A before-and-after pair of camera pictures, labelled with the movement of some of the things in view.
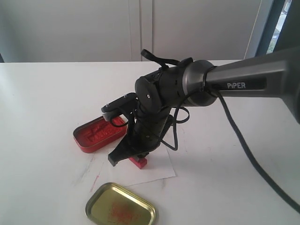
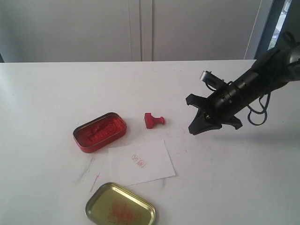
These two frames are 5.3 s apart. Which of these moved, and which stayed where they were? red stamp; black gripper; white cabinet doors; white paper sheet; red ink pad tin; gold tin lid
Moved: black gripper; red stamp
Stayed: white paper sheet; red ink pad tin; white cabinet doors; gold tin lid
